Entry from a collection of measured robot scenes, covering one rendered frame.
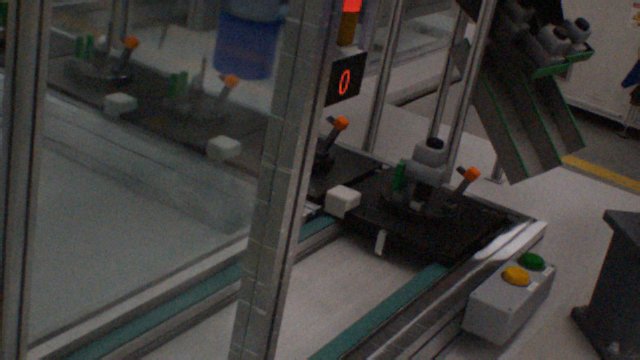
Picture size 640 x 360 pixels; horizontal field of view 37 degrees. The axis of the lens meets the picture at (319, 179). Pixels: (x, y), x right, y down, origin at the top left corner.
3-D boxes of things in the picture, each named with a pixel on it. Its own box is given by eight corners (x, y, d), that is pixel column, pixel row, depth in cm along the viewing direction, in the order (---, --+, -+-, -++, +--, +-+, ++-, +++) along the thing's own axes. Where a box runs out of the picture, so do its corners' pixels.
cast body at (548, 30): (556, 71, 178) (580, 43, 173) (543, 72, 174) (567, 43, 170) (527, 39, 181) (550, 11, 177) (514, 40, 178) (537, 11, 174)
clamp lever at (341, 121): (329, 153, 173) (350, 122, 169) (323, 156, 172) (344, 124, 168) (315, 140, 174) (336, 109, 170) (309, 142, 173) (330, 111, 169)
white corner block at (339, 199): (358, 214, 163) (362, 192, 162) (344, 222, 159) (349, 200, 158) (334, 204, 165) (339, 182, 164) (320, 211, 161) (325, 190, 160)
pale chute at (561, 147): (568, 155, 199) (586, 146, 196) (537, 166, 190) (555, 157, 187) (512, 32, 202) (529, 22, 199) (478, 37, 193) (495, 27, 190)
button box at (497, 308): (548, 297, 159) (558, 264, 157) (501, 347, 142) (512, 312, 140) (509, 280, 162) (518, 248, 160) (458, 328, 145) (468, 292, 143)
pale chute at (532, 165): (544, 173, 187) (563, 164, 184) (509, 186, 177) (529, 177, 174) (485, 42, 190) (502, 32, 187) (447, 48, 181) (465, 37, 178)
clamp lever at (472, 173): (457, 205, 163) (482, 172, 159) (452, 208, 161) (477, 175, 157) (441, 191, 163) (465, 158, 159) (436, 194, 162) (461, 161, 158)
